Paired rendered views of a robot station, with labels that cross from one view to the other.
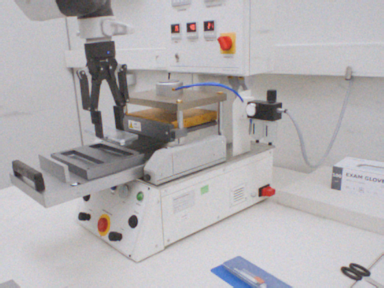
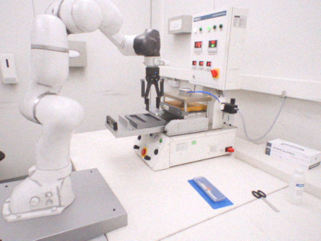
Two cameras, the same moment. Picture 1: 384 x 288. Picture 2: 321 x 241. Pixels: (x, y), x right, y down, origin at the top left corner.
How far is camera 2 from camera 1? 0.28 m
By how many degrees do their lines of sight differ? 10
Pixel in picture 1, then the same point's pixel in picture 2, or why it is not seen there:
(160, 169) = (171, 128)
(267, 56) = (236, 81)
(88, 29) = (147, 61)
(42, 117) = (131, 97)
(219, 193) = (202, 146)
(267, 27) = (237, 67)
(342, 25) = (283, 69)
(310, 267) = (237, 188)
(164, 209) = (171, 148)
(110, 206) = (148, 144)
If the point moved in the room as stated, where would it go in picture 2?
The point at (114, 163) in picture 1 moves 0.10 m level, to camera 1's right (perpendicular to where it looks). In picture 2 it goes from (151, 123) to (170, 124)
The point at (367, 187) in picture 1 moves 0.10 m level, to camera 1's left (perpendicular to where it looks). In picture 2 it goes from (283, 155) to (263, 154)
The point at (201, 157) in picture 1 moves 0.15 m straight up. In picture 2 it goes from (193, 126) to (195, 99)
